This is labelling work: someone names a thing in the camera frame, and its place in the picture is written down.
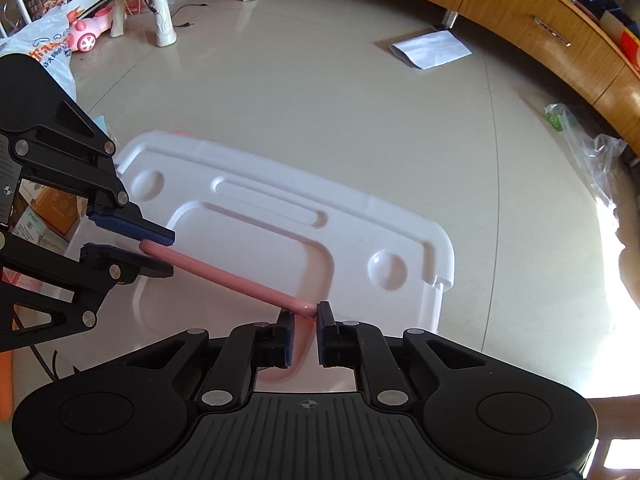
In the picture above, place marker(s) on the pink pig toy car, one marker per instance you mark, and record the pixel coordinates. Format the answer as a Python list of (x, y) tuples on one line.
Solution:
[(84, 32)]

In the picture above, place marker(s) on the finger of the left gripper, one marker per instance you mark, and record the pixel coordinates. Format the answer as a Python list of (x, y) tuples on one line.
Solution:
[(121, 265), (117, 213)]

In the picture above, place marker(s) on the clear plastic bag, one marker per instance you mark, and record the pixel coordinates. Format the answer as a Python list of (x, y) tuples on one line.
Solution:
[(594, 156)]

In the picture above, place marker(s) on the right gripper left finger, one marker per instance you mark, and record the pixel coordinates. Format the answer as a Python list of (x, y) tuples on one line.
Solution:
[(239, 357)]

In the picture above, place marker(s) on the orange toy box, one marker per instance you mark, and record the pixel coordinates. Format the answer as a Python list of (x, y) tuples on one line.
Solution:
[(60, 210)]

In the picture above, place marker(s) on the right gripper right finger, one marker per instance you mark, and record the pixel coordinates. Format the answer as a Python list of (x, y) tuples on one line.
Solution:
[(362, 348)]

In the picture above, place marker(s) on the white bin lid pink handle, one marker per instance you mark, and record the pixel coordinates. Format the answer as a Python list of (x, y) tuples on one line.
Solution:
[(272, 224)]

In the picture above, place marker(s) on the wooden low cabinet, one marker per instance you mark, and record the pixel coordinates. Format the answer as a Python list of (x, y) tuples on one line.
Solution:
[(568, 42)]

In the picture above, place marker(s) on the printed shopping bag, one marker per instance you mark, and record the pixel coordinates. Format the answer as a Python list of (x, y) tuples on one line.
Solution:
[(46, 40)]

